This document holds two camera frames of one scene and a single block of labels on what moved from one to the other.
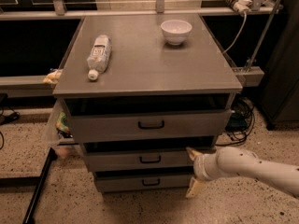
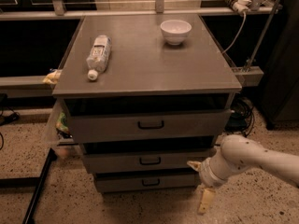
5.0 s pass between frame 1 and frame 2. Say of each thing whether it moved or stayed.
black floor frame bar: stayed
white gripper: moved
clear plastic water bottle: stayed
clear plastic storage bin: stayed
